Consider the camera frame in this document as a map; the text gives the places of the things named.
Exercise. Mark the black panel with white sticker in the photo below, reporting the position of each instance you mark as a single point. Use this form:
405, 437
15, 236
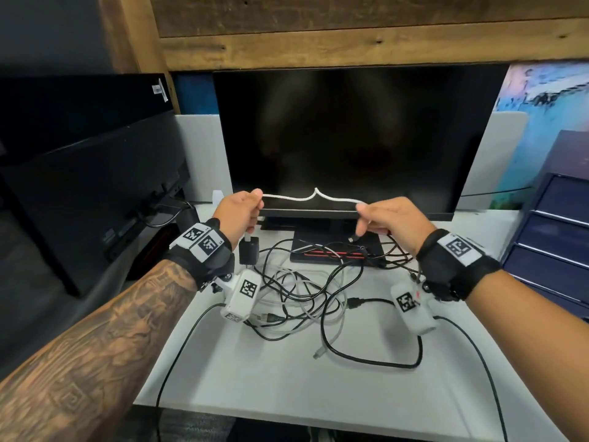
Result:
69, 110

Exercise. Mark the black charger plug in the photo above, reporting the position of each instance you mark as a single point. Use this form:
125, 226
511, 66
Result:
248, 250

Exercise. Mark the navy blue drawer unit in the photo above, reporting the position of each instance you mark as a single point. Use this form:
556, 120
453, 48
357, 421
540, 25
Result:
552, 243

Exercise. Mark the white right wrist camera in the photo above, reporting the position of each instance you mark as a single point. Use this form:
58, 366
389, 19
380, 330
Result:
414, 310

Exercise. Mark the person's left hand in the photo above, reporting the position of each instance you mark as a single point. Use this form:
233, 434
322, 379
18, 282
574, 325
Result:
237, 211

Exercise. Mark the black computer monitor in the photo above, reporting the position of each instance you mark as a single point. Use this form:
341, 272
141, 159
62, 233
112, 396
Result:
359, 142

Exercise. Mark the person's right forearm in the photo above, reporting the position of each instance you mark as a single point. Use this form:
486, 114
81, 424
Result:
543, 354

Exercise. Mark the white partition panel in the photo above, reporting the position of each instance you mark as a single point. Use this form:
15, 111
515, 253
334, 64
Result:
202, 156
488, 170

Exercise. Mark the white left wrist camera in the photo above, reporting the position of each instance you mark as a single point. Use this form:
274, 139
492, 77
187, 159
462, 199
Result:
241, 296

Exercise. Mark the person's right hand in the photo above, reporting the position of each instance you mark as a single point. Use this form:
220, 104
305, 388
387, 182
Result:
395, 220

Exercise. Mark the person's left forearm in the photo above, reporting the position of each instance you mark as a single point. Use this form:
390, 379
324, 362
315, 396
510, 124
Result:
92, 354

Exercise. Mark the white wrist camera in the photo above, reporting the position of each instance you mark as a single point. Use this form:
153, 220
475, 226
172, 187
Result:
414, 310
241, 296

